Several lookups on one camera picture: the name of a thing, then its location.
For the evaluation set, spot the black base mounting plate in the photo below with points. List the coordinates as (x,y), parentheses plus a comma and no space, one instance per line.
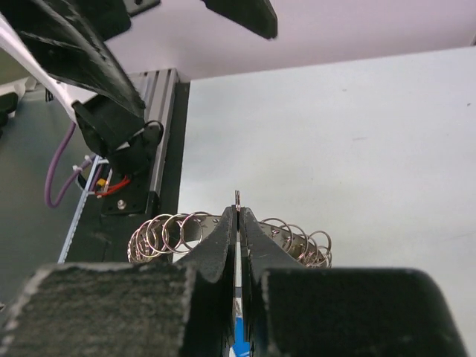
(141,173)

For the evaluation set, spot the silver key with blue tag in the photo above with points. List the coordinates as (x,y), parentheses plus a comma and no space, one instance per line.
(237,201)

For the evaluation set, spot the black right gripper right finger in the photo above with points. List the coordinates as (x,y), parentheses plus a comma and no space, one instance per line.
(292,310)

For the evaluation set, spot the white slotted cable duct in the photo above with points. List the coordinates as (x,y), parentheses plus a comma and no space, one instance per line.
(77,214)

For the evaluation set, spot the metal band with key rings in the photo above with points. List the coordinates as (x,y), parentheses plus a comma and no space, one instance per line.
(174,236)

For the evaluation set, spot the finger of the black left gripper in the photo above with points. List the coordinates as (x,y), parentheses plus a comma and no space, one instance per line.
(67,39)
(257,16)

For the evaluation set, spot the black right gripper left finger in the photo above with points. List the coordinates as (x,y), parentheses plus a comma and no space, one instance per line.
(123,309)

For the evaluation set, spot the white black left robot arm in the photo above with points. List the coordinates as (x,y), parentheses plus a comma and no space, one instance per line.
(67,94)

